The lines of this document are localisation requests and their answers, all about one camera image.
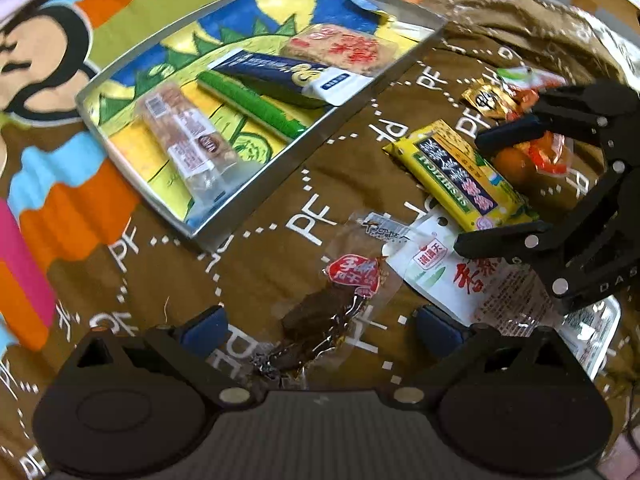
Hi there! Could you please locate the pink garment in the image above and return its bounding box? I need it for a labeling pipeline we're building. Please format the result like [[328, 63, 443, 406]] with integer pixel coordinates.
[[597, 432, 640, 480]]

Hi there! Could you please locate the small golden snack packet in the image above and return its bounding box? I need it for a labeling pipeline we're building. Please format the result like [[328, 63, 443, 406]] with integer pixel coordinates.
[[461, 84, 521, 122]]

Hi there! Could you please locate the blue and white tube packet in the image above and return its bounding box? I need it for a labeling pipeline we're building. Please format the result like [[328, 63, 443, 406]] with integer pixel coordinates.
[[206, 50, 364, 109]]

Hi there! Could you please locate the clear nut bar packet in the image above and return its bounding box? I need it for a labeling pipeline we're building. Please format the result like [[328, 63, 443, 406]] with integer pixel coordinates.
[[137, 80, 239, 207]]

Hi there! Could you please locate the red clear snack packet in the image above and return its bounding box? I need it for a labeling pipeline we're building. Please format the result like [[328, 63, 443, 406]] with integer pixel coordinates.
[[515, 129, 575, 177]]

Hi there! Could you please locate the clear rice cracker packet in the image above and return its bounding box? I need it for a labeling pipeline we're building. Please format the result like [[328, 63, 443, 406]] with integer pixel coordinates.
[[279, 22, 399, 79]]

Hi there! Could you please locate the white packet black print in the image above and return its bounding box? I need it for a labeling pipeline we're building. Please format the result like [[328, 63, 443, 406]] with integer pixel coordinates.
[[557, 295, 622, 379]]

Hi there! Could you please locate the metal tray with dragon print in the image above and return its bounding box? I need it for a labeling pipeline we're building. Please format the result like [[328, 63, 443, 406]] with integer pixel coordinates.
[[75, 0, 448, 254]]

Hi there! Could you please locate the green stick packet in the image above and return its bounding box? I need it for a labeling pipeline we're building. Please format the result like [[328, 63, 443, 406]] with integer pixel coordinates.
[[196, 70, 307, 142]]

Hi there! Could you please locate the orange packet green white top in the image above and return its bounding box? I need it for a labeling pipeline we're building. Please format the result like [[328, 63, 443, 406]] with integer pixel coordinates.
[[499, 66, 569, 111]]

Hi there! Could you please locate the printed cartoon blanket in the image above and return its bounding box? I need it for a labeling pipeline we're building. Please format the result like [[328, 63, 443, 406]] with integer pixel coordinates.
[[0, 0, 640, 480]]

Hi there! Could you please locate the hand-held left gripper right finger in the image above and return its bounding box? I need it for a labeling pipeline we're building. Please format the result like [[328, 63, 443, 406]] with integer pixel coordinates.
[[387, 304, 584, 408]]

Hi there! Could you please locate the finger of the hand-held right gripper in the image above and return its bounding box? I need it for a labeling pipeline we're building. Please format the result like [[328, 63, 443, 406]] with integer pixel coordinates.
[[452, 170, 630, 297], [474, 81, 640, 172]]

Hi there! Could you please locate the yellow and green snack packet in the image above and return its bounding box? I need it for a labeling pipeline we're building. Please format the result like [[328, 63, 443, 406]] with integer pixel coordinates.
[[382, 119, 541, 234]]

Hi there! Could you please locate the orange mandarin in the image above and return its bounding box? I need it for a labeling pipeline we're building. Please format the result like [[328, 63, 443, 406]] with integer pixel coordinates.
[[492, 146, 537, 194]]

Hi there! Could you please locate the brown meat packet red label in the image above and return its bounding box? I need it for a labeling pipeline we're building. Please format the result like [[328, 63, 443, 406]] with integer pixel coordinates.
[[251, 210, 402, 382]]

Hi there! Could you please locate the white packet green red label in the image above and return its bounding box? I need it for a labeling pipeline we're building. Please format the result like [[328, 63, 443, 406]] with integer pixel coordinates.
[[382, 207, 568, 334]]

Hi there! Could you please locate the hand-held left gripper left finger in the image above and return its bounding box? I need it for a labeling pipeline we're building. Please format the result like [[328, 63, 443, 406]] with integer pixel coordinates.
[[61, 304, 258, 408]]

